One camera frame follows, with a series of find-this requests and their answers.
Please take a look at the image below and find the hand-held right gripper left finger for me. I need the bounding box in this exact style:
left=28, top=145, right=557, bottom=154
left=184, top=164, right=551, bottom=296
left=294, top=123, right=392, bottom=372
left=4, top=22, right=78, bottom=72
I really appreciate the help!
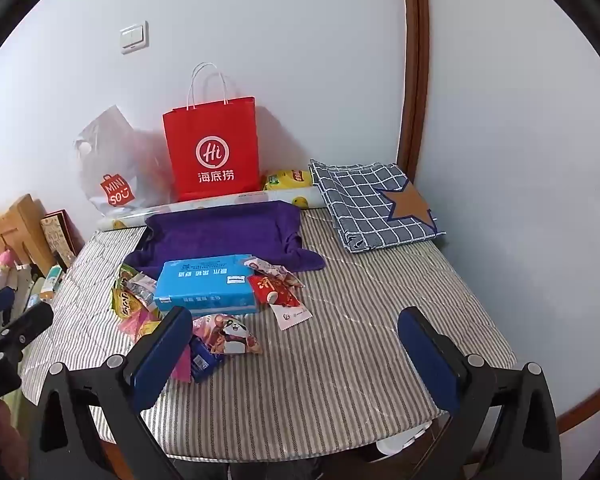
left=27, top=305, right=216, bottom=480

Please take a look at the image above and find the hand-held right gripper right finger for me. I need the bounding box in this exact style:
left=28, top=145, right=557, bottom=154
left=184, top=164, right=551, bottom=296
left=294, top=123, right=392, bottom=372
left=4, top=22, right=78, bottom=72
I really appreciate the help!
left=397, top=306, right=563, bottom=480

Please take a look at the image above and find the yellow fries picture snack packet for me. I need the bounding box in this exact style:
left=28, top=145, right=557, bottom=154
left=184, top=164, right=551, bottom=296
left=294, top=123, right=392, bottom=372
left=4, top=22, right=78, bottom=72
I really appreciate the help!
left=136, top=320, right=164, bottom=341

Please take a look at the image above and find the blue snack packet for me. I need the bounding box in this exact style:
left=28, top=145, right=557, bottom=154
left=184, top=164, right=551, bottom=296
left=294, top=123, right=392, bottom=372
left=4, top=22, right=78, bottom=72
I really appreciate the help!
left=189, top=336, right=226, bottom=383

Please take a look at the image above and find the pink translucent snack packet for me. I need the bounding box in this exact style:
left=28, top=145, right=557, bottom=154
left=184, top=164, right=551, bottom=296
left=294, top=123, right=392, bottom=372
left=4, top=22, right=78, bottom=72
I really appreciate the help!
left=117, top=310, right=151, bottom=343

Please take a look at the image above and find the yellow cracker snack packet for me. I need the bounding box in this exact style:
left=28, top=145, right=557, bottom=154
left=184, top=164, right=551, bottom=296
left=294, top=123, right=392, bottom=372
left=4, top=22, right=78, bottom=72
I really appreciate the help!
left=111, top=280, right=141, bottom=321

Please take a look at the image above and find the panda print snack packet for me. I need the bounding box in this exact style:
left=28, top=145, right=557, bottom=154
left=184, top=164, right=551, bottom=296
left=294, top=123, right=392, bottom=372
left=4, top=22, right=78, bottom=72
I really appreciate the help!
left=192, top=312, right=263, bottom=356

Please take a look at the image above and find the white snack packet red border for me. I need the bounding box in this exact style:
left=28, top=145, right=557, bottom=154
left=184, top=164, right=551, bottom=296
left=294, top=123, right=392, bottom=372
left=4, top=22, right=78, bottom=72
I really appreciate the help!
left=130, top=272, right=158, bottom=311

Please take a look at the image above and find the green cracker snack packet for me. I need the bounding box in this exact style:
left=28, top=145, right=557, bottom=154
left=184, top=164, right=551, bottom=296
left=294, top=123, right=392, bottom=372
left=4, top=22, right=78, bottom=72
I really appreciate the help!
left=118, top=263, right=146, bottom=286

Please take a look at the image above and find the purple towel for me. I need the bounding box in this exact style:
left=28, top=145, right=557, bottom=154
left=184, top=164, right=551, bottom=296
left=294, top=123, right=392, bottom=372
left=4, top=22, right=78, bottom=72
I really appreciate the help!
left=123, top=200, right=327, bottom=281

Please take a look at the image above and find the white snack packet red logo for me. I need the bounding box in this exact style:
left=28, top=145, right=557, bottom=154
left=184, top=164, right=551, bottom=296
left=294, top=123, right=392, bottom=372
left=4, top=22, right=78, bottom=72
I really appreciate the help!
left=272, top=302, right=313, bottom=332

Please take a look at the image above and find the white pink snack packet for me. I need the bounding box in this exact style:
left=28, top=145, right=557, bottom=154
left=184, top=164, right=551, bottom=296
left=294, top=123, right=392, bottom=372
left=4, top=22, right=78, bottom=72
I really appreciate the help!
left=242, top=256, right=306, bottom=288

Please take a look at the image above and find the person's left hand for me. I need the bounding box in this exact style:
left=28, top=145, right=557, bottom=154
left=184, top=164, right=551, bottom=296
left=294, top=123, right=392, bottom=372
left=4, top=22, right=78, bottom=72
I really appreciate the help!
left=0, top=399, right=27, bottom=465

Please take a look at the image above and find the small pink snack packet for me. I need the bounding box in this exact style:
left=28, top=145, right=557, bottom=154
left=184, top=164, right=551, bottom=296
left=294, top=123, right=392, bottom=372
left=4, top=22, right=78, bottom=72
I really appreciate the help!
left=171, top=342, right=195, bottom=385

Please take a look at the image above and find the pink plush toy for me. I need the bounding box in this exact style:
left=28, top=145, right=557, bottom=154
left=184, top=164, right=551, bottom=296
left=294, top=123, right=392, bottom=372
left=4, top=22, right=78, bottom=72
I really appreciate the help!
left=0, top=250, right=21, bottom=301

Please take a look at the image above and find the teal white box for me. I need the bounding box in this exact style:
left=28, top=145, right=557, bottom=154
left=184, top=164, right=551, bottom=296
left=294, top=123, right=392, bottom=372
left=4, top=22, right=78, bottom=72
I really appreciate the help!
left=39, top=266, right=63, bottom=297

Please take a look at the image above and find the blue tissue pack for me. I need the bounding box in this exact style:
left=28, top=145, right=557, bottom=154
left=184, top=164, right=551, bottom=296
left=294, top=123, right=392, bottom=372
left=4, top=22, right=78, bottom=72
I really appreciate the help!
left=154, top=253, right=259, bottom=316

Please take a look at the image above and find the white plastic object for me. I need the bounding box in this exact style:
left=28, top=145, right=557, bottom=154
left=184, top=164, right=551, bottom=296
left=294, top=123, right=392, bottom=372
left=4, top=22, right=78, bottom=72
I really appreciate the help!
left=375, top=427, right=433, bottom=456

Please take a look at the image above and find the brown patterned gift box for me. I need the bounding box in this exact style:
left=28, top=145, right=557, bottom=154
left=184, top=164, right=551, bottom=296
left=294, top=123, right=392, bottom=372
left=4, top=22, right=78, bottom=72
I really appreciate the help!
left=40, top=209, right=84, bottom=270

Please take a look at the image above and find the striped quilted mattress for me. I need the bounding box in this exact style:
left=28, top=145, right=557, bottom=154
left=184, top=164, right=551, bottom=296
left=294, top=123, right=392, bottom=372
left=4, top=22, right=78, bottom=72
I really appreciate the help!
left=20, top=207, right=518, bottom=461

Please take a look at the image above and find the grey checkered cloth bag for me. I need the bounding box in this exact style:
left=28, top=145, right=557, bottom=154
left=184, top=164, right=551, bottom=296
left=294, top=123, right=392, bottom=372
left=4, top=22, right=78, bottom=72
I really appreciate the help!
left=309, top=159, right=447, bottom=254

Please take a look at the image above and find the white plastic shopping bag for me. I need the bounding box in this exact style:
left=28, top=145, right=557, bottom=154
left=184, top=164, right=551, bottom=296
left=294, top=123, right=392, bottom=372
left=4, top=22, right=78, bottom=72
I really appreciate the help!
left=71, top=105, right=173, bottom=211

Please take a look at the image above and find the red paper bag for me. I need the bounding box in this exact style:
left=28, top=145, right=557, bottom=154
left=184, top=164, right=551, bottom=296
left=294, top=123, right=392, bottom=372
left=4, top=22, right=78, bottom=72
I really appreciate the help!
left=162, top=62, right=261, bottom=202

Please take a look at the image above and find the large yellow snack bag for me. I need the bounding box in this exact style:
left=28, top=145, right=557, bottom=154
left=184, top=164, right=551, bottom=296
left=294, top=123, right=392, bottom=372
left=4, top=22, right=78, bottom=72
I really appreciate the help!
left=263, top=168, right=315, bottom=192

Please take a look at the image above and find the wooden bed frame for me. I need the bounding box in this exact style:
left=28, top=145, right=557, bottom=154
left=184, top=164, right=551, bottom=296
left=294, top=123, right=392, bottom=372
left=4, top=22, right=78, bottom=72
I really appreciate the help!
left=554, top=370, right=600, bottom=433

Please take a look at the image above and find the white wall switch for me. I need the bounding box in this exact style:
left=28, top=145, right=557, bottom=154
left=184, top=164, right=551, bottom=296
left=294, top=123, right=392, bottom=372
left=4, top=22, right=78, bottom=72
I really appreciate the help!
left=119, top=21, right=150, bottom=55

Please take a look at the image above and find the wooden door frame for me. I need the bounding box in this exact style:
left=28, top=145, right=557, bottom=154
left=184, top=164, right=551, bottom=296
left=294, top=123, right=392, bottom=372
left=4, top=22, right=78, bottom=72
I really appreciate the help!
left=396, top=0, right=432, bottom=167

